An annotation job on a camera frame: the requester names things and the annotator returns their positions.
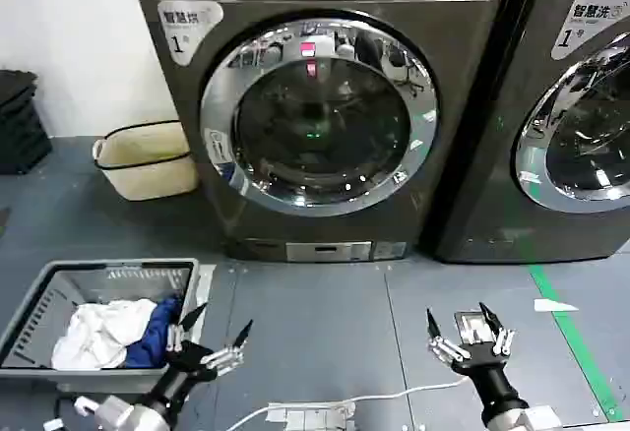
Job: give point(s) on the silver dryer base panel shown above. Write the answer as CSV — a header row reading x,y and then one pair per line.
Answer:
x,y
327,251

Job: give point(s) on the white paper scrap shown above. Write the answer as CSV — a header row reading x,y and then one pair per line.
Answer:
x,y
551,305

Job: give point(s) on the white cloth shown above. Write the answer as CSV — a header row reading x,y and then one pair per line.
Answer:
x,y
98,332

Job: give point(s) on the green floor tape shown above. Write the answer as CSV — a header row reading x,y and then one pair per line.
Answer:
x,y
571,332

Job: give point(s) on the white power strip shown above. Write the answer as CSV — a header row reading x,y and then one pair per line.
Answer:
x,y
315,416

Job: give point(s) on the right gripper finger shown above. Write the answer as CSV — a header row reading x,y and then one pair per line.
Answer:
x,y
445,348
503,340

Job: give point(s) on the silver floor socket plate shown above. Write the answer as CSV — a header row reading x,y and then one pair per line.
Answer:
x,y
470,326

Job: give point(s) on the blue cloth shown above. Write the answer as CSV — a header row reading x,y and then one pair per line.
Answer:
x,y
152,337

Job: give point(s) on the grey plastic laundry basket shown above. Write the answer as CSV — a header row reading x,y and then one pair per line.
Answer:
x,y
29,313

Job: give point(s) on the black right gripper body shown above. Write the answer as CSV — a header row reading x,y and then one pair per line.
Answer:
x,y
489,382

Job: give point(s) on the cream basket with black trim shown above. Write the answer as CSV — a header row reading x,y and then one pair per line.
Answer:
x,y
147,165

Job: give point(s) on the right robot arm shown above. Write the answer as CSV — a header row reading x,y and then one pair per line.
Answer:
x,y
522,418

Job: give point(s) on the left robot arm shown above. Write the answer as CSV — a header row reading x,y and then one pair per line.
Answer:
x,y
123,416

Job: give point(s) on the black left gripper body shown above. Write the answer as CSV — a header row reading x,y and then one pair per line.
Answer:
x,y
189,362

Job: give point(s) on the round glass dryer door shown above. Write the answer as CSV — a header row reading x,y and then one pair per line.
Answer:
x,y
224,106
581,121

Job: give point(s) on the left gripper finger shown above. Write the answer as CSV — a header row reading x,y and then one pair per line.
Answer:
x,y
225,357
175,338

